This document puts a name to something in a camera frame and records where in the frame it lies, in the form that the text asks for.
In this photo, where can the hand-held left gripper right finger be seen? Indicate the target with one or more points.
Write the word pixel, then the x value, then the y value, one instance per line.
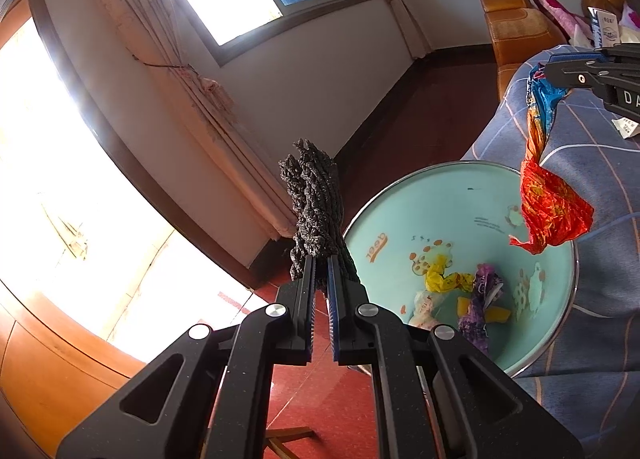
pixel 334 309

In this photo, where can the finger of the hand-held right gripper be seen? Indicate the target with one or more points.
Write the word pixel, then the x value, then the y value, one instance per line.
pixel 575 59
pixel 580 76

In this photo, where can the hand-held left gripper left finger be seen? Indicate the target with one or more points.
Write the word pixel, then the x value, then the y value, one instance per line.
pixel 310 309

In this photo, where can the pink white plastic bag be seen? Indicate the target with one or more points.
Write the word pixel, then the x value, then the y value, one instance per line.
pixel 425 309

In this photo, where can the yellow wrapper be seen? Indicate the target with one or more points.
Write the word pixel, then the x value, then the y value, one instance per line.
pixel 440 281

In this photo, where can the light blue cartoon bin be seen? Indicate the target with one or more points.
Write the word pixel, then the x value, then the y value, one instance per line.
pixel 400 219

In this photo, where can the orange blue snack wrapper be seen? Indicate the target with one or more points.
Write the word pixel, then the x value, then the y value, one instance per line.
pixel 545 204

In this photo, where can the purple wrapper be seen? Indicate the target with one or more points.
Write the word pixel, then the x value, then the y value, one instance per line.
pixel 480 294

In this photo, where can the yellow orange packet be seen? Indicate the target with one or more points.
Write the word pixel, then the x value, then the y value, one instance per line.
pixel 497 314

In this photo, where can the white paper slip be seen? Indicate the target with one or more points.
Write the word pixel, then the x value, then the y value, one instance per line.
pixel 626 126

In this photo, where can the tall white blue box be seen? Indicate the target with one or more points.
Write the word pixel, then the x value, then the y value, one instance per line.
pixel 605 26

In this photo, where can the pink white armchair pillow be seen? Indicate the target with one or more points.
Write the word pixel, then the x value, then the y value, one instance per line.
pixel 555 9

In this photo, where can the orange leather armchair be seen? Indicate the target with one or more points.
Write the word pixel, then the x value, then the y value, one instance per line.
pixel 515 29

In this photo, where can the pink white sofa pillow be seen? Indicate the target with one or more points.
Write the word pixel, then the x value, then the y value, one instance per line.
pixel 631 16

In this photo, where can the blue plaid tablecloth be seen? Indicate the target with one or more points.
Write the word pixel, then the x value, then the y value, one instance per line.
pixel 600 179

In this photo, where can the light wooden stand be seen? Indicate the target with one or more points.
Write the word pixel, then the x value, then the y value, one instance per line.
pixel 290 441

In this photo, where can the long beige curtain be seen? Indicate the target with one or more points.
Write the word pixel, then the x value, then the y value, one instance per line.
pixel 200 89

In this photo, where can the dark brown door frame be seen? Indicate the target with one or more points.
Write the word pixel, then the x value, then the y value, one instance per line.
pixel 125 149

